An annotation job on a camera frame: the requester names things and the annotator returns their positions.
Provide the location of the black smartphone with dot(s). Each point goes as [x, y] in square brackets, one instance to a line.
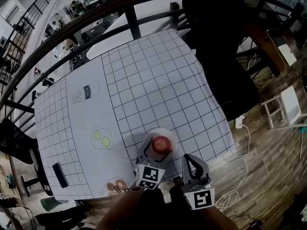
[60, 175]

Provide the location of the white power strip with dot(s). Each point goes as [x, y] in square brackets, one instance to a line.
[239, 121]

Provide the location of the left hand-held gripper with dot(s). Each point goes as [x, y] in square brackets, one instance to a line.
[149, 176]

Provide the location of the black metal railing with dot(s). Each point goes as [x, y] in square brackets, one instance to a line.
[79, 25]

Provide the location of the red apple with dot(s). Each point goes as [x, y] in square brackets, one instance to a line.
[160, 144]

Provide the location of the white plate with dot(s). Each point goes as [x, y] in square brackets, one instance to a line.
[165, 132]

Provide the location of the brown wooden desk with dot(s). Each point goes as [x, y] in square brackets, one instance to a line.
[263, 42]

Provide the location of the white laptop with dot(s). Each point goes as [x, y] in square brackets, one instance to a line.
[287, 54]

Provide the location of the black office chair with armrests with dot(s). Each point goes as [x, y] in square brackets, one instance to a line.
[16, 140]

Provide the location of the black mesh office chair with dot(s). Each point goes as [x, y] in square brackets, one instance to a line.
[216, 56]

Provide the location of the white checked tablecloth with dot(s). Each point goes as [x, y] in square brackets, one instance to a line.
[148, 87]

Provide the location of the person's right forearm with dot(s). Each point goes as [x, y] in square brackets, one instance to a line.
[220, 220]

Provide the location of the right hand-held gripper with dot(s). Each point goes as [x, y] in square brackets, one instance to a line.
[201, 198]

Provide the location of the white wooden stool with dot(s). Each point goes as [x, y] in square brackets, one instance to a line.
[291, 104]

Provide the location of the teal mop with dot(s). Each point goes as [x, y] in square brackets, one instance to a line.
[303, 129]

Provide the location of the green bin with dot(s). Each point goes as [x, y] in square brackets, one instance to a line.
[49, 203]

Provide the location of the person's black shorts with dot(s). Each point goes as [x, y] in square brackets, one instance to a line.
[168, 212]

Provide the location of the person's left forearm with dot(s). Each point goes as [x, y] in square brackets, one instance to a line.
[117, 212]

